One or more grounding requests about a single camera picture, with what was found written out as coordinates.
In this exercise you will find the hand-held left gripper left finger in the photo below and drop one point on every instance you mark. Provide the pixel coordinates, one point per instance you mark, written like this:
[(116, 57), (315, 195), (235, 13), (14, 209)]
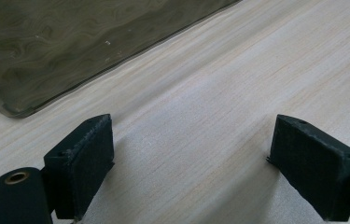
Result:
[(79, 168)]

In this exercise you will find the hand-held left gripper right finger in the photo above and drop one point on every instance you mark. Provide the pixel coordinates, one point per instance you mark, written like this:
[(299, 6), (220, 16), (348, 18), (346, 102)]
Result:
[(312, 168)]

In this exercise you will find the translucent brown plastic bin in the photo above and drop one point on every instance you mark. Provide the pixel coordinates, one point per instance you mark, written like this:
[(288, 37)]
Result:
[(54, 46)]

